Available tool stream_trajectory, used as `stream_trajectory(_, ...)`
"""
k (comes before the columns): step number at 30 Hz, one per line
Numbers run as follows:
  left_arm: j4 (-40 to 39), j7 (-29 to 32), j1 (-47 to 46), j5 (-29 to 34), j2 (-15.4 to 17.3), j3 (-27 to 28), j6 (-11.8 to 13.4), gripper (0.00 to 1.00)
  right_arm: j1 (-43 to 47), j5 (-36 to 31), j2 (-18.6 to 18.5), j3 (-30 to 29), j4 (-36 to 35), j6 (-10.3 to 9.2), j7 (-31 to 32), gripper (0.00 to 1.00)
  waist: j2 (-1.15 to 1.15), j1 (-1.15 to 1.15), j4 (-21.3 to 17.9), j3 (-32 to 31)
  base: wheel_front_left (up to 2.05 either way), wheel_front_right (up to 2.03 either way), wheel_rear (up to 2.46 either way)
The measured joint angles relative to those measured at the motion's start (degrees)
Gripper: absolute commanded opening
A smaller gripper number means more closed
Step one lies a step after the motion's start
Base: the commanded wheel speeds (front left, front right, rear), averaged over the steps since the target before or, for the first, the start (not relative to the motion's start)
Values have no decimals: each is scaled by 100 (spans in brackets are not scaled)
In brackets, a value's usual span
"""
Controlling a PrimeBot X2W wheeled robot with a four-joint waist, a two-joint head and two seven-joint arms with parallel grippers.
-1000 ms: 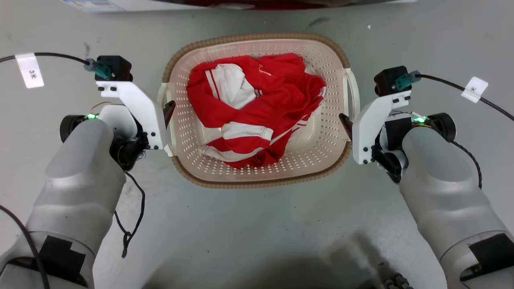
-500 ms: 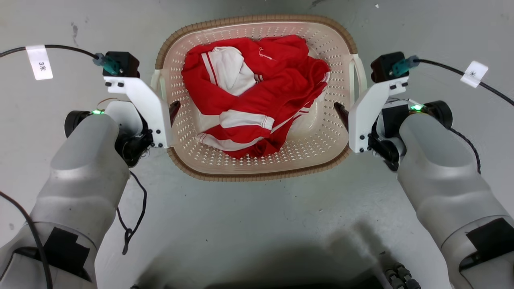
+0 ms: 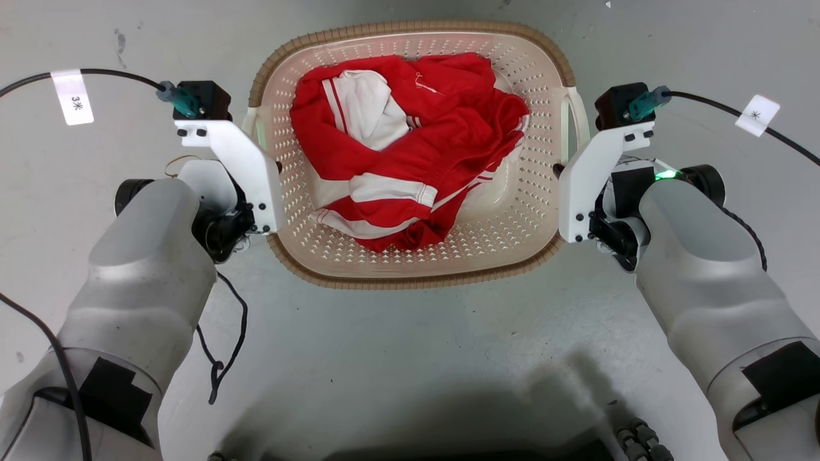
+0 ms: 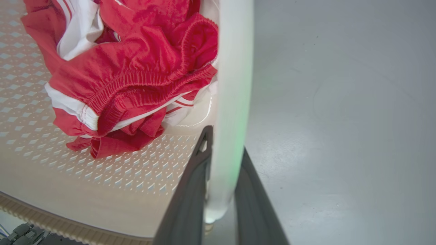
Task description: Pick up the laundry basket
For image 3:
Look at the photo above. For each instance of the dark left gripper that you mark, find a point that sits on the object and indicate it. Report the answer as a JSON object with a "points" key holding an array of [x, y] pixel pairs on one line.
{"points": [[225, 227]]}

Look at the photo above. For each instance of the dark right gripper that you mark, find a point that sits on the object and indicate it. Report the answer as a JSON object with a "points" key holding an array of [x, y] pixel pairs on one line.
{"points": [[616, 221]]}

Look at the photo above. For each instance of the beige perforated laundry basket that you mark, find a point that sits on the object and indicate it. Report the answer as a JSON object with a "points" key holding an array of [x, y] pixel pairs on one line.
{"points": [[512, 211]]}

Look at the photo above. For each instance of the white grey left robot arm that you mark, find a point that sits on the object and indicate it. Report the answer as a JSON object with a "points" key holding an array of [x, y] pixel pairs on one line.
{"points": [[138, 275]]}

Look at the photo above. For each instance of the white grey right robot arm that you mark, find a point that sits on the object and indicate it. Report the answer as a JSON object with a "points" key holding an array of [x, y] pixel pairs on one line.
{"points": [[705, 269]]}

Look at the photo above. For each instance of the red and white garment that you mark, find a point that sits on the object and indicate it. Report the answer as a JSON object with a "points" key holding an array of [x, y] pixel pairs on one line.
{"points": [[448, 128]]}

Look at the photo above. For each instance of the white left camera mount bracket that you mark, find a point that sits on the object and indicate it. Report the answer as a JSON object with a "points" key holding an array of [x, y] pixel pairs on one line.
{"points": [[246, 166]]}

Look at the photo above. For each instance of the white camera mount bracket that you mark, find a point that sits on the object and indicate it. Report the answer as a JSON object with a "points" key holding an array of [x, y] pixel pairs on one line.
{"points": [[246, 166], [589, 186]]}

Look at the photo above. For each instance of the white right camera mount bracket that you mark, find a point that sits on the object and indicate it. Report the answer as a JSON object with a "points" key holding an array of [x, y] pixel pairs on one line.
{"points": [[589, 186]]}

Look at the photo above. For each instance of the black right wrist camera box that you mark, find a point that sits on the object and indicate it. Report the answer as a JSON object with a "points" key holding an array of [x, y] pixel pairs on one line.
{"points": [[615, 105]]}

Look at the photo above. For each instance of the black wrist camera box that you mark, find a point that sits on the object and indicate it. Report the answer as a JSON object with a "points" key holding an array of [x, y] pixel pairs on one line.
{"points": [[208, 99], [615, 105]]}

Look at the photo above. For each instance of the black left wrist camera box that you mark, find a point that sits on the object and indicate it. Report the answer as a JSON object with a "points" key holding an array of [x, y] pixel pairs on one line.
{"points": [[208, 99]]}

